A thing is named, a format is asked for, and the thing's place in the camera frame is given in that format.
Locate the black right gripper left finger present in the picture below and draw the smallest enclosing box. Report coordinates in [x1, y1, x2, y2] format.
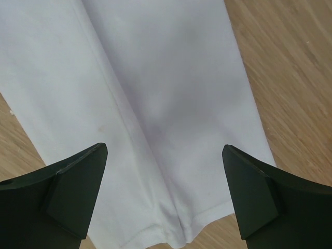
[1, 143, 108, 248]

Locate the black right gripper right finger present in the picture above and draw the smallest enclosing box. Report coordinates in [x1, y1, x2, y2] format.
[222, 145, 331, 248]

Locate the white t shirt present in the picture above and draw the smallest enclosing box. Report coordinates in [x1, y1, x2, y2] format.
[1, 1, 274, 248]

